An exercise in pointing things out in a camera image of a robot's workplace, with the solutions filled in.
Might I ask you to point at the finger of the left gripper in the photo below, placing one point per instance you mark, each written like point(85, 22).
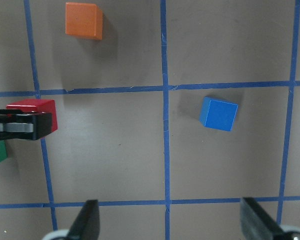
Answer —
point(15, 124)

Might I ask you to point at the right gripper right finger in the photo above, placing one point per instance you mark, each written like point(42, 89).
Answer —
point(256, 223)

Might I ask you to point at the orange block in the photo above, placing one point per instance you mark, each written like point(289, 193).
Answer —
point(83, 20)

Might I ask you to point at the red block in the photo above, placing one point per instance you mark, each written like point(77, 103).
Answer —
point(30, 105)

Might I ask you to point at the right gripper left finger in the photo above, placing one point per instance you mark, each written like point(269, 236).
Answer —
point(86, 226)

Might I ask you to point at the blue block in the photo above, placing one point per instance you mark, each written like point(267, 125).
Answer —
point(218, 114)

